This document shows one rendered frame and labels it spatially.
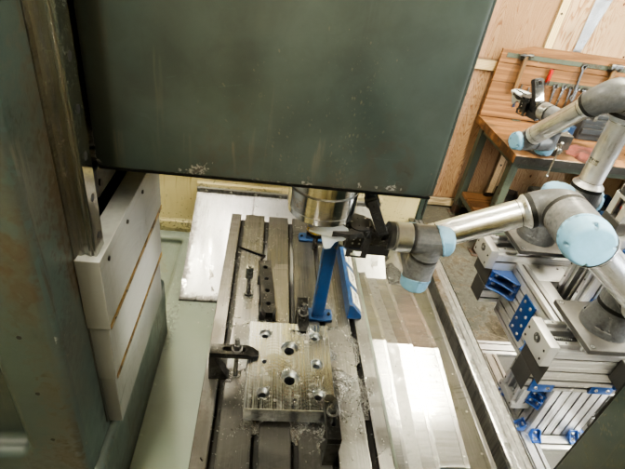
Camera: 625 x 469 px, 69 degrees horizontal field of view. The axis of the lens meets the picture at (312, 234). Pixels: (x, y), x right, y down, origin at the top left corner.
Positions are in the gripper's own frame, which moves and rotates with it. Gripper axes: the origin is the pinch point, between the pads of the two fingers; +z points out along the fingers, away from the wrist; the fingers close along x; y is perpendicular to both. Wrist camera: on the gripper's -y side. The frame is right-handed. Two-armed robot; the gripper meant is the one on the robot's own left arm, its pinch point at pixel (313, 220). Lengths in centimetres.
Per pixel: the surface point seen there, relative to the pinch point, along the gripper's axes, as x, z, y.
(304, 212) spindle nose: -6.7, 3.4, -6.0
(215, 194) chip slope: 99, 33, 55
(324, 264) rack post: 16.4, -8.2, 26.0
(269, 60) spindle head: -12.5, 14.3, -38.2
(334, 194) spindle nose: -7.9, -2.0, -11.9
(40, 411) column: -35, 52, 29
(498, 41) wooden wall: 257, -150, -6
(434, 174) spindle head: -12.4, -19.8, -21.5
